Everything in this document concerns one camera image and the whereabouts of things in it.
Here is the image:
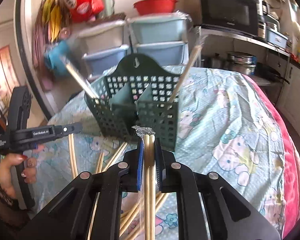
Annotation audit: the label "teal hanging bag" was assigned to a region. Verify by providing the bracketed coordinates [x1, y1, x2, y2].
[44, 41, 72, 77]

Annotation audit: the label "white drawer tower left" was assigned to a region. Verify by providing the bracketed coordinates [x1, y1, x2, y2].
[74, 20, 130, 81]

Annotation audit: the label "white kitchen cabinet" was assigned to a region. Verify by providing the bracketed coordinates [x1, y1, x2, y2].
[278, 63, 300, 136]

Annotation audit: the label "dark green utensil basket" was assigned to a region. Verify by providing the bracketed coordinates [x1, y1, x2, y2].
[84, 54, 180, 151]

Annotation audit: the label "cartoon print tablecloth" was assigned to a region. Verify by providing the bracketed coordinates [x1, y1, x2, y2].
[33, 68, 285, 239]

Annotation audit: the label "left hand painted nails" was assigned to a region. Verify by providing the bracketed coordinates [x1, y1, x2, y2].
[0, 153, 37, 199]

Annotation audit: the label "blue plastic box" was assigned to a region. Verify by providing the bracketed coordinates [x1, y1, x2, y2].
[266, 27, 288, 49]

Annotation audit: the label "blue drawer tower right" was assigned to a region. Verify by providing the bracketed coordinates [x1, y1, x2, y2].
[127, 11, 193, 66]

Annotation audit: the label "black frying pan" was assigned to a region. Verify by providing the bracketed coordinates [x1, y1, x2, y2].
[254, 62, 290, 84]

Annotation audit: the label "red plastic colander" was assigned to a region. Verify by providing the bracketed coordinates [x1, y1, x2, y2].
[134, 0, 178, 16]

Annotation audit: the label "metal shelf rack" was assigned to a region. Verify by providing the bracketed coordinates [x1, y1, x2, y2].
[194, 26, 290, 67]

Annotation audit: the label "steel pot stack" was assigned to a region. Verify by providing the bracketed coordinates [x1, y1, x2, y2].
[225, 51, 257, 75]

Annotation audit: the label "chopsticks pair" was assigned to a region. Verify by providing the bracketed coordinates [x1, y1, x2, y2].
[95, 142, 128, 174]
[133, 125, 156, 239]
[68, 134, 78, 179]

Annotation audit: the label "wicker tray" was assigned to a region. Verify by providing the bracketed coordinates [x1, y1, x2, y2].
[87, 12, 126, 26]

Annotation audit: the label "black microwave oven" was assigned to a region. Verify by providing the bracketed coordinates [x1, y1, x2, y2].
[199, 0, 258, 36]

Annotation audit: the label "pink blanket edge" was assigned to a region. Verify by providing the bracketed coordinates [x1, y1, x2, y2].
[244, 75, 300, 238]

